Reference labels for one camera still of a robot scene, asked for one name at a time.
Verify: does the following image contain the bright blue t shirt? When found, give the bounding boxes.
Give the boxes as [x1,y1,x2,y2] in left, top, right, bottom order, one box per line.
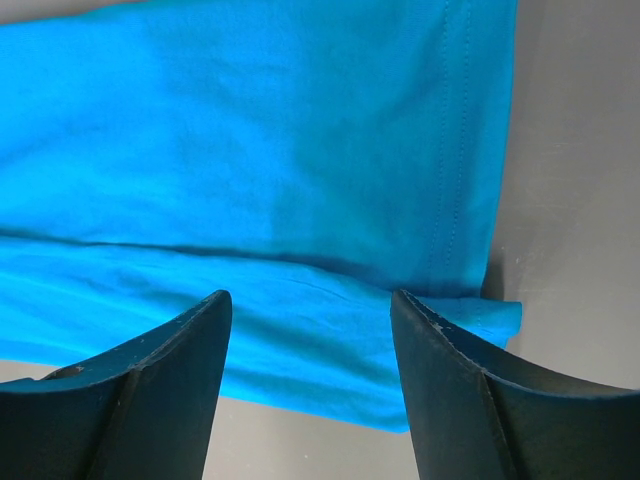
[1,1,522,432]

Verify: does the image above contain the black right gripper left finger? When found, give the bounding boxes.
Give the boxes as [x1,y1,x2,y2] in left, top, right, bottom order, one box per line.
[1,291,232,479]

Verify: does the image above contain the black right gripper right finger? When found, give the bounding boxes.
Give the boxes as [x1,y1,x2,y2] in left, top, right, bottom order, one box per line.
[391,291,639,480]

